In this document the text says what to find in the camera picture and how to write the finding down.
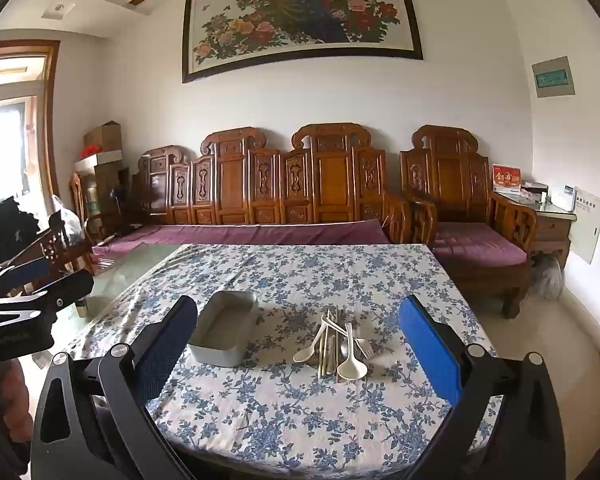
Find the dark cabinet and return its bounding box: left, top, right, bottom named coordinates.
left=75, top=152, right=131, bottom=236

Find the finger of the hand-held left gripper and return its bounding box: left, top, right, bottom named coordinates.
left=0, top=257, right=96, bottom=321
left=0, top=210, right=78, bottom=273

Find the long carved wooden sofa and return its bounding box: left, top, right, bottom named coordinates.
left=92, top=122, right=413, bottom=271

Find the white electronic device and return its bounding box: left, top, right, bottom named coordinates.
left=550, top=184, right=577, bottom=212

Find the tissue box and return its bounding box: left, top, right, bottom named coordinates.
left=521, top=182, right=550, bottom=203

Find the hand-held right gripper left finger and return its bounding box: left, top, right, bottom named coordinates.
left=30, top=295, right=198, bottom=480

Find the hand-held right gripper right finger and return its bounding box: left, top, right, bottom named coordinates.
left=399, top=295, right=581, bottom=480

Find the wooden door frame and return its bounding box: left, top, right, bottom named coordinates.
left=0, top=40, right=62, bottom=206

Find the red gift box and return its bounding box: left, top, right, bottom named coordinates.
left=492, top=163, right=523, bottom=197

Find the grey plastic bag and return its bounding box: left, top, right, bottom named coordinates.
left=530, top=254, right=564, bottom=301

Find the purple armchair cushion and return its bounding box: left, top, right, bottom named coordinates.
left=432, top=221, right=528, bottom=267

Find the white wall panel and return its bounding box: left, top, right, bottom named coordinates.
left=570, top=186, right=600, bottom=265

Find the grey plastic tray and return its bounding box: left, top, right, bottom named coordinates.
left=187, top=290, right=259, bottom=368

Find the dark clothing pile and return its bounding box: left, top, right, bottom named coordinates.
left=0, top=196, right=38, bottom=266

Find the carved wooden armchair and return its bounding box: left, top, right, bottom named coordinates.
left=399, top=125, right=540, bottom=318

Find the framed peacock painting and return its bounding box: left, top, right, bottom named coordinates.
left=181, top=0, right=425, bottom=84

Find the purple sofa cushion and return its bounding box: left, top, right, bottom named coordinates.
left=92, top=220, right=393, bottom=261

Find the wooden side table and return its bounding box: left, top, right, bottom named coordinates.
left=495, top=190, right=578, bottom=271

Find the cardboard box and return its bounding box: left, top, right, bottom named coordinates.
left=83, top=121, right=122, bottom=153

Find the blue floral tablecloth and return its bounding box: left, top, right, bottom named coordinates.
left=62, top=244, right=496, bottom=480

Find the grey wall box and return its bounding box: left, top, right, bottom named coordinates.
left=531, top=56, right=576, bottom=99

